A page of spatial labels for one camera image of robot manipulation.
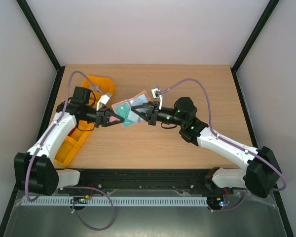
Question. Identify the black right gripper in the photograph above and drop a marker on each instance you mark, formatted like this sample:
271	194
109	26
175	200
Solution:
153	113

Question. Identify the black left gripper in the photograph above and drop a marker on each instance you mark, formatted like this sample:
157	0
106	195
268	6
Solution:
109	112

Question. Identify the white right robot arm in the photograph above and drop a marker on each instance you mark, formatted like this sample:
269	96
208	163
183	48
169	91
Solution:
257	170

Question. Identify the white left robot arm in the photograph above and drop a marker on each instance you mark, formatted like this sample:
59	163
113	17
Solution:
34	170

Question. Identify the yellow bin top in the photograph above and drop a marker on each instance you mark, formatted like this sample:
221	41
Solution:
106	85

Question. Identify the yellow bin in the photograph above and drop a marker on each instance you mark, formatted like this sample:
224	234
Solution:
106	85
81	131
67	152

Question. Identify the yellow bin bottom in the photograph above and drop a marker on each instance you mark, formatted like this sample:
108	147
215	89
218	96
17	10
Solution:
67	152

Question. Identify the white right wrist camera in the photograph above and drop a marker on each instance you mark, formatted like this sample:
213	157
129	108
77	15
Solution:
157	94

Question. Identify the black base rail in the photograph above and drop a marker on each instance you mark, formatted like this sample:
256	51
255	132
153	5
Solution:
193	181

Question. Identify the grey slotted cable duct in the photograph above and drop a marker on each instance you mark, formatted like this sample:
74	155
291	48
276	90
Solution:
120	201

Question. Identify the black left frame post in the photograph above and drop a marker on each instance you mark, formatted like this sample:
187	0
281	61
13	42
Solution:
24	6

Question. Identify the black frame post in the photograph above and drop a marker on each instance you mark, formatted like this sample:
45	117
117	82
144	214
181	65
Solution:
263	19
24	6

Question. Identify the black right frame post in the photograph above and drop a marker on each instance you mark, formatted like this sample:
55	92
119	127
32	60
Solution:
263	19

